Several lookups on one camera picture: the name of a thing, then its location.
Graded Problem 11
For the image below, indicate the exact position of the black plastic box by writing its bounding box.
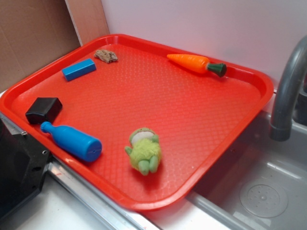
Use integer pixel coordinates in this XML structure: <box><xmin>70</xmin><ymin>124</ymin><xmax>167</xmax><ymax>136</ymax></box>
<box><xmin>25</xmin><ymin>97</ymin><xmax>63</xmax><ymax>124</ymax></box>

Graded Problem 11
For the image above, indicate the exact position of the brown wood chip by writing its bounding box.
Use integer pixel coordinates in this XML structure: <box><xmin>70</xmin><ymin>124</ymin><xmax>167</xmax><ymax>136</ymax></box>
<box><xmin>94</xmin><ymin>49</ymin><xmax>118</xmax><ymax>64</ymax></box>

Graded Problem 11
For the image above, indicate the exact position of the blue rectangular block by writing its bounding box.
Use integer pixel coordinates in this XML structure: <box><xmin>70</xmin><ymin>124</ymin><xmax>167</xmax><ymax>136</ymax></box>
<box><xmin>62</xmin><ymin>58</ymin><xmax>96</xmax><ymax>81</ymax></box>

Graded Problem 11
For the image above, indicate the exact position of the brown cardboard panel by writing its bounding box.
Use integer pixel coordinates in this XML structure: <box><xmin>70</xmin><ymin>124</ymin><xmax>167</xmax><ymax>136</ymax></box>
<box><xmin>0</xmin><ymin>0</ymin><xmax>109</xmax><ymax>92</ymax></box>

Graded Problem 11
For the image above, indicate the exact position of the blue toy bottle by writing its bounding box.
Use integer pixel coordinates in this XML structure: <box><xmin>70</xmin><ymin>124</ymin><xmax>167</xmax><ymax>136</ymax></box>
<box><xmin>40</xmin><ymin>122</ymin><xmax>103</xmax><ymax>162</ymax></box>

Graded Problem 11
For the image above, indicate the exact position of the grey plastic sink basin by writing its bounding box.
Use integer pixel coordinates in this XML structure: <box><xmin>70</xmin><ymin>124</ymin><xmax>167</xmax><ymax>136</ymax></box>
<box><xmin>187</xmin><ymin>112</ymin><xmax>307</xmax><ymax>230</ymax></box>

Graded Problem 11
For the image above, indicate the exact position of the grey sink faucet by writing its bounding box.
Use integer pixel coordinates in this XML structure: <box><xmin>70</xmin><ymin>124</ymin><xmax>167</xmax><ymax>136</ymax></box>
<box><xmin>269</xmin><ymin>36</ymin><xmax>307</xmax><ymax>141</ymax></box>

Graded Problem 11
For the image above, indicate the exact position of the orange toy carrot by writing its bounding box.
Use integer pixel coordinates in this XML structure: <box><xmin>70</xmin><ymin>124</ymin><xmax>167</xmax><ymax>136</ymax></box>
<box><xmin>166</xmin><ymin>54</ymin><xmax>227</xmax><ymax>77</ymax></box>

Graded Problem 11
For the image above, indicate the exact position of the red plastic tray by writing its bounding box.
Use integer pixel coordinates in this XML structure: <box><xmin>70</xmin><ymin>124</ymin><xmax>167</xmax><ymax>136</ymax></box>
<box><xmin>0</xmin><ymin>34</ymin><xmax>273</xmax><ymax>211</ymax></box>

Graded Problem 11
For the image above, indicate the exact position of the green plush frog toy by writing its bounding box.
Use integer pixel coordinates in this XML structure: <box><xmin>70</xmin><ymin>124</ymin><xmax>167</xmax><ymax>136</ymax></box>
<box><xmin>124</xmin><ymin>127</ymin><xmax>162</xmax><ymax>176</ymax></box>

